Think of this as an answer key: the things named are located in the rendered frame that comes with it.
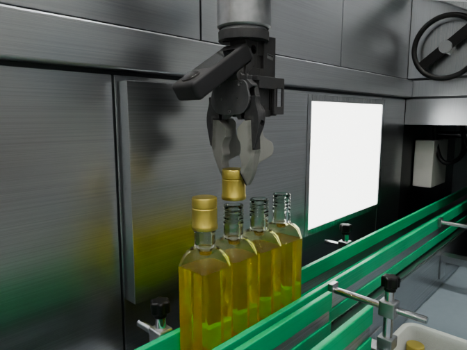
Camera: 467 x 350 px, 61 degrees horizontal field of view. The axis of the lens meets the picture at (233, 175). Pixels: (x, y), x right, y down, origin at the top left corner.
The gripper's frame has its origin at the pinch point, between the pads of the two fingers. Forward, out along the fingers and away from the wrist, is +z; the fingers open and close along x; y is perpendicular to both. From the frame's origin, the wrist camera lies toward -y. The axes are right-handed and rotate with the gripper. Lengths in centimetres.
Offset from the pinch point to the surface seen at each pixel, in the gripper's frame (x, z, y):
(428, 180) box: 8, 16, 117
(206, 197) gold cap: -0.6, 2.3, -6.0
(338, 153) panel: 12, 1, 53
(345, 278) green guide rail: -4.6, 22.8, 27.1
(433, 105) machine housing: 4, -12, 106
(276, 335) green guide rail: -6.5, 23.2, 2.1
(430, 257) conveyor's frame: -7, 31, 75
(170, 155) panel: 11.9, -2.2, -2.0
